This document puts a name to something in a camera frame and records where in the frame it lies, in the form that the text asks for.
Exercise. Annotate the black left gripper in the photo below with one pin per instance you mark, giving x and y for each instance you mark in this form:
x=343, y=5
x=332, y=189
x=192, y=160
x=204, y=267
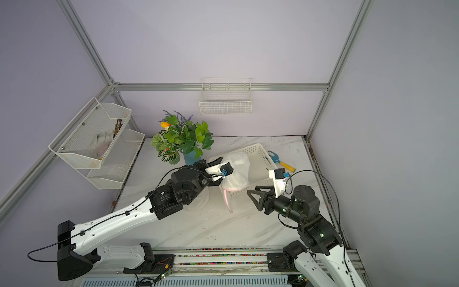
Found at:
x=202, y=165

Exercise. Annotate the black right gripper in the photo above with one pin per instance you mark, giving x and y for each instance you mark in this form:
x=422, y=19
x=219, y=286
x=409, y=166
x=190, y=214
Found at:
x=269, y=197

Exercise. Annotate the pink rimmed mesh laundry bag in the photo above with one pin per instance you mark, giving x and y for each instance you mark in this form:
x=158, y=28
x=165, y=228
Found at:
x=234, y=184

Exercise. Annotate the white mesh laundry bag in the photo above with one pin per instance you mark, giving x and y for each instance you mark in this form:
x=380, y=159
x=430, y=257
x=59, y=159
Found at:
x=199, y=202

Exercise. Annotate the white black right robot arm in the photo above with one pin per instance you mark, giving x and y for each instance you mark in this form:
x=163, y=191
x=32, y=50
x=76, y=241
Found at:
x=320, y=254

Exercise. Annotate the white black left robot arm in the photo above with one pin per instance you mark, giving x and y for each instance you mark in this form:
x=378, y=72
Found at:
x=82, y=247

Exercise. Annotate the teal vase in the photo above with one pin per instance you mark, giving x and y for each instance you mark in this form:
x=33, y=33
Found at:
x=191, y=158

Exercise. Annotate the cream perforated plastic basket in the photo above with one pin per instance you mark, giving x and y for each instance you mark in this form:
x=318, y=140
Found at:
x=260, y=164

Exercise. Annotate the blue yellow garden fork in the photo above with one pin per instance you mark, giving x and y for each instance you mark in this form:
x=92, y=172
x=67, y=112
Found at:
x=275, y=158

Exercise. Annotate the green artificial plant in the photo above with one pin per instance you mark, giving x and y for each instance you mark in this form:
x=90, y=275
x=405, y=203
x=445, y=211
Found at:
x=179, y=135

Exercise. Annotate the clear glove in shelf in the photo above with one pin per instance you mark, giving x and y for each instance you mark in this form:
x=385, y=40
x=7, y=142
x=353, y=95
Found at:
x=100, y=144

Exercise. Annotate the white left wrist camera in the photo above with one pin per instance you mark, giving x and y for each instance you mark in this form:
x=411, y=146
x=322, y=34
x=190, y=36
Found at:
x=221, y=171

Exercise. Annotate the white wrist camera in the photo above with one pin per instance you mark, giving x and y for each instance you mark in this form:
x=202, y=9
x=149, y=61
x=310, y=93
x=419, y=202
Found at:
x=221, y=171
x=279, y=177

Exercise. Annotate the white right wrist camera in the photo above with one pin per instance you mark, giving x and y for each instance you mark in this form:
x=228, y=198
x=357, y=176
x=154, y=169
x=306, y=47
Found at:
x=279, y=177

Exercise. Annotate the white wire wall basket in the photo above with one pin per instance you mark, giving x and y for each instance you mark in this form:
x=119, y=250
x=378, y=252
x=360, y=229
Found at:
x=226, y=96

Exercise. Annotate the white mesh lower wall shelf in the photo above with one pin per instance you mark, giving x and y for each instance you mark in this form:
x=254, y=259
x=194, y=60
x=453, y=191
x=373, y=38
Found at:
x=117, y=165

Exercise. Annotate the white mesh wall shelf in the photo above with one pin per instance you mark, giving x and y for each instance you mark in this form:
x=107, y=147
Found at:
x=117, y=165
x=73, y=142

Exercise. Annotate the white mesh upper wall shelf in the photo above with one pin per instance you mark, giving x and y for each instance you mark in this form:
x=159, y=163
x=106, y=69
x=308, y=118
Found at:
x=73, y=142

